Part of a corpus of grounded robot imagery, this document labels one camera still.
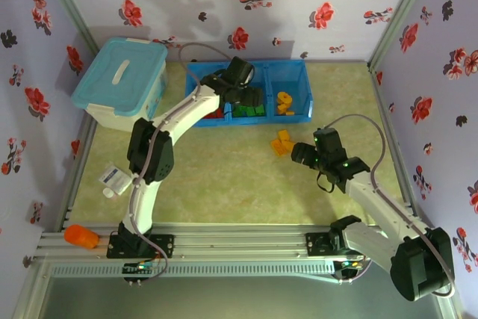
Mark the green lego brick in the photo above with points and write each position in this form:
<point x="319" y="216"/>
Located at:
<point x="239" y="111"/>
<point x="260" y="110"/>
<point x="249" y="111"/>

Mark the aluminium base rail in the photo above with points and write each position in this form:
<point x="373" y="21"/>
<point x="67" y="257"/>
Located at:
<point x="239" y="238"/>

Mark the grey metal panel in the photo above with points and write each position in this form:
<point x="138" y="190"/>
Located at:
<point x="239" y="300"/>

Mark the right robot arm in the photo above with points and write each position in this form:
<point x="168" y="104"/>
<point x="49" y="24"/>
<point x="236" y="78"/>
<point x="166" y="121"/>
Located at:
<point x="422" y="274"/>

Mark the orange lego brick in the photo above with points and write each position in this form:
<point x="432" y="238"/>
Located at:
<point x="290" y="144"/>
<point x="290" y="112"/>
<point x="284" y="135"/>
<point x="278" y="148"/>
<point x="282" y="108"/>

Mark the storage box with blue lid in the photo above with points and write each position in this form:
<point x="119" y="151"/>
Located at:
<point x="119" y="72"/>

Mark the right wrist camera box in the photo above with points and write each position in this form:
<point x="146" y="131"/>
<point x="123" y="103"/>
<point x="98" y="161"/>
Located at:
<point x="328" y="143"/>

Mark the orange plastic cup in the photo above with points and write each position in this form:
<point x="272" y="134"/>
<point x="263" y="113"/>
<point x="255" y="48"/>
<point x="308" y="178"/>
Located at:
<point x="80" y="237"/>

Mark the small circuit board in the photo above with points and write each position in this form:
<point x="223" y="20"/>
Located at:
<point x="349" y="264"/>
<point x="140" y="267"/>

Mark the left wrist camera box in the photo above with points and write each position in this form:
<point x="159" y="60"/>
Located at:
<point x="239" y="70"/>

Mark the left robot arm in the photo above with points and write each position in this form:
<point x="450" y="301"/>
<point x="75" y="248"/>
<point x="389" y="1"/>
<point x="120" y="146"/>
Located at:
<point x="153" y="147"/>

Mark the yellow cylindrical toy piece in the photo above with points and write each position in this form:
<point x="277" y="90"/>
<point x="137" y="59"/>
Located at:
<point x="285" y="98"/>

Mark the white and blue packet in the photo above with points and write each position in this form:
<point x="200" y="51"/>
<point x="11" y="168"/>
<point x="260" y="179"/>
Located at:
<point x="114" y="180"/>

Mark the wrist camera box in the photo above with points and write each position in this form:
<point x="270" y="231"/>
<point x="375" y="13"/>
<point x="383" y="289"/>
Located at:
<point x="328" y="143"/>
<point x="239" y="70"/>

